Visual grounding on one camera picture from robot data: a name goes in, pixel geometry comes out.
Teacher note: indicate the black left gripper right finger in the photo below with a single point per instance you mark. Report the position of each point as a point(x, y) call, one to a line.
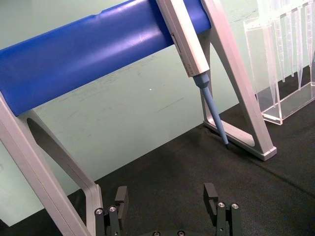
point(211, 196)

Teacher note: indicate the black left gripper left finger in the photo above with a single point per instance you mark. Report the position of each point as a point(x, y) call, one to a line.
point(122, 196)

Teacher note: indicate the clear acrylic tip rack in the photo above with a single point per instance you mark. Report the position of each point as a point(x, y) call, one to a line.
point(275, 108)

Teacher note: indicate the grey stand with blue bar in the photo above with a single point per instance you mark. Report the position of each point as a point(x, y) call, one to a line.
point(73, 56)

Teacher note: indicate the grey pipette with blue shaft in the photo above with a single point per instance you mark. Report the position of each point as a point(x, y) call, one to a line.
point(187, 39)

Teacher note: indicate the clear plastic pipette tip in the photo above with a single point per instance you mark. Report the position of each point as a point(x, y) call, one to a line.
point(300, 49)
point(279, 49)
point(309, 32)

